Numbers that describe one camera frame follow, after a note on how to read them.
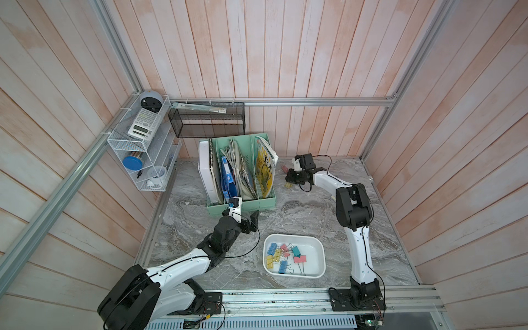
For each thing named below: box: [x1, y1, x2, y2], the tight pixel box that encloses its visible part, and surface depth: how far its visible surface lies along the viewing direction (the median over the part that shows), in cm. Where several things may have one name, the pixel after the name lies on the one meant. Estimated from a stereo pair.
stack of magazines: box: [220, 138, 258, 201], surface depth 93 cm
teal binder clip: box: [291, 246, 302, 258], surface depth 85 cm
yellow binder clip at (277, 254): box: [272, 247, 282, 262], surface depth 85 cm
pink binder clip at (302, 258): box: [293, 255, 308, 276], surface depth 84 cm
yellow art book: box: [255, 135, 279, 199], surface depth 94 cm
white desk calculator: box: [127, 107, 162, 142], surface depth 79 cm
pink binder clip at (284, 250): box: [280, 243, 291, 258], surface depth 85 cm
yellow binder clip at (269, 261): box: [266, 254, 274, 269], surface depth 83 cm
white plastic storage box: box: [262, 233, 327, 279], surface depth 85 cm
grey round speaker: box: [138, 90, 163, 113], surface depth 83 cm
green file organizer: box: [206, 132, 277, 216], surface depth 94 cm
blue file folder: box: [220, 155, 238, 204], surface depth 89 cm
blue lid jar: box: [122, 155, 144, 171], surface depth 78 cm
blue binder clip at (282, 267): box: [278, 259, 289, 275], surface depth 82 cm
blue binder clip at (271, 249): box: [266, 242, 278, 256], surface depth 87 cm
